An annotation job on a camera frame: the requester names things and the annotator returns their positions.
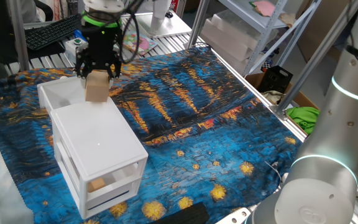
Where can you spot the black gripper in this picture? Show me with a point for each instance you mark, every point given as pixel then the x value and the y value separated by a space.
pixel 100 43

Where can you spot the large wooden cube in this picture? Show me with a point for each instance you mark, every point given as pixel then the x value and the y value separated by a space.
pixel 97 87

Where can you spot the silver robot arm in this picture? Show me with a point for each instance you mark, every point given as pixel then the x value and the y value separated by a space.
pixel 331 149

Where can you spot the white drawer with knob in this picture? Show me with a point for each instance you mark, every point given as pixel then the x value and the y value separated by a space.
pixel 62 91

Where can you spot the white drawer cabinet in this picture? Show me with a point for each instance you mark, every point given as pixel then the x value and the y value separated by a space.
pixel 98 140

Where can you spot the white closed drawer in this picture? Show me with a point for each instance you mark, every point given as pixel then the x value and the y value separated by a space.
pixel 113 194

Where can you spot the white box green button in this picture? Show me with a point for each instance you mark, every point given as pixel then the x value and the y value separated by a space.
pixel 71 49

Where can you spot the blue tissue pack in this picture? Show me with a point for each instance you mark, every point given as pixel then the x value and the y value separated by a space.
pixel 78 35

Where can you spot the colourful children's book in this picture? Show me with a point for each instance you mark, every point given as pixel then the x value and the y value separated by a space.
pixel 141 43

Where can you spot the black keyboard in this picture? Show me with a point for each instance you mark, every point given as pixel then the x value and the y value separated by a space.
pixel 51 32

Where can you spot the white stand base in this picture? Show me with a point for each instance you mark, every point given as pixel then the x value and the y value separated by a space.
pixel 166 28

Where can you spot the small wooden block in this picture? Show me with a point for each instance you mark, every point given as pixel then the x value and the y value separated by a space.
pixel 96 185

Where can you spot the starry night painting cloth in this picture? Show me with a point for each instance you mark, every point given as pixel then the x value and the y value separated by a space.
pixel 197 140

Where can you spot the white foam boxes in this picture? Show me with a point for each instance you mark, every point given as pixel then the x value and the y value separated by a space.
pixel 228 37

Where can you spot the grey metal shelf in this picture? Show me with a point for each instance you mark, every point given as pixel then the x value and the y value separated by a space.
pixel 244 12

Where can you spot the brown cardboard box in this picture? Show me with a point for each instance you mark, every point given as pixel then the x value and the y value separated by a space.
pixel 253 79

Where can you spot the black white checkerboard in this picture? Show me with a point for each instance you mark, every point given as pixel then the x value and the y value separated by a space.
pixel 267 63

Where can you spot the black foam block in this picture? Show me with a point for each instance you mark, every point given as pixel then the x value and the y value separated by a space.
pixel 185 216

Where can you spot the pink cloth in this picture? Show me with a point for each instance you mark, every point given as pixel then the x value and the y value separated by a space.
pixel 264 7

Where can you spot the black plastic crate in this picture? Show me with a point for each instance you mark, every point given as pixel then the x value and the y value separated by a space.
pixel 275 79

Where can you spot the olive cloth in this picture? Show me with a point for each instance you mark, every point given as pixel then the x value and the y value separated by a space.
pixel 273 97

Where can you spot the small white scrap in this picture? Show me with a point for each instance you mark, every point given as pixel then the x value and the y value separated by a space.
pixel 272 166

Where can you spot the perforated robot mounting plate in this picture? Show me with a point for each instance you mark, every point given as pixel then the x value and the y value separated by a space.
pixel 235 216

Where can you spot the green cloth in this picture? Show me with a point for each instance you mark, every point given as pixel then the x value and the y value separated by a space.
pixel 303 119

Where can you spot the aluminium frame post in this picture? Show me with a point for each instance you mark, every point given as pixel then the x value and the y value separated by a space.
pixel 19 37
pixel 315 53

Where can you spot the aluminium frame rail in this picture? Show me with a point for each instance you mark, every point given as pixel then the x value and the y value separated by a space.
pixel 291 125

